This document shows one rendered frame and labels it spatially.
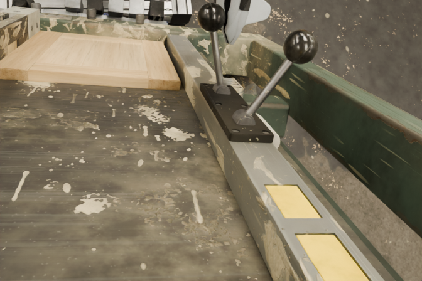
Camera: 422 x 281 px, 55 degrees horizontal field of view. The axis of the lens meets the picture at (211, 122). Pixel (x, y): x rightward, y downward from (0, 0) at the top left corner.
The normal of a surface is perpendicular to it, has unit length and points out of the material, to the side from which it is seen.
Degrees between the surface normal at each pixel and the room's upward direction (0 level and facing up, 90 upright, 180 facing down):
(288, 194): 56
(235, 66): 34
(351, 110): 90
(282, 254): 90
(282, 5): 0
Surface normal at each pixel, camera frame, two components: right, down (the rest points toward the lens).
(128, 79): 0.18, 0.36
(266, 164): 0.12, -0.93
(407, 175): -0.98, -0.05
